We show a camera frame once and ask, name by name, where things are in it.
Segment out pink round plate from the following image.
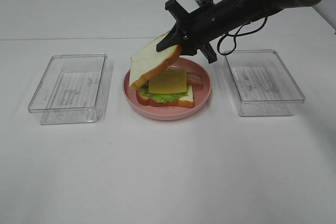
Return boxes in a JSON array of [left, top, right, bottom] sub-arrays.
[[123, 57, 212, 121]]

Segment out green lettuce leaf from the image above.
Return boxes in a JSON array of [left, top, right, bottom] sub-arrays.
[[137, 84, 194, 103]]

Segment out toast bread slice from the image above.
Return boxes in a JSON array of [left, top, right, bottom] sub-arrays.
[[129, 33, 182, 90], [136, 84, 195, 108]]

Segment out clear plastic tray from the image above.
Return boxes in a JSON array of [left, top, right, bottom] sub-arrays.
[[27, 54, 113, 125], [223, 49, 306, 116]]

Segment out right clear plastic tray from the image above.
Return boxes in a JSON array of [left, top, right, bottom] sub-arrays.
[[223, 49, 306, 116]]

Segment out yellow cheese slice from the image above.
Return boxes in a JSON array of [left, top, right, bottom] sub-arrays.
[[148, 69, 187, 94]]

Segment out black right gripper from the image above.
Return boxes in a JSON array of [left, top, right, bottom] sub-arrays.
[[156, 0, 256, 63]]

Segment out pink bacon strip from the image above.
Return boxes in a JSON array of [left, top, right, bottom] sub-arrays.
[[186, 71, 203, 86]]

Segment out left clear plastic tray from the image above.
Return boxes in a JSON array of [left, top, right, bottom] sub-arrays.
[[27, 54, 113, 125]]

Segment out black right camera cable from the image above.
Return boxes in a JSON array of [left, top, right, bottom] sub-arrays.
[[216, 16, 269, 56]]

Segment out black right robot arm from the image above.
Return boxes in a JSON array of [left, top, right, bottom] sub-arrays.
[[156, 0, 322, 63]]

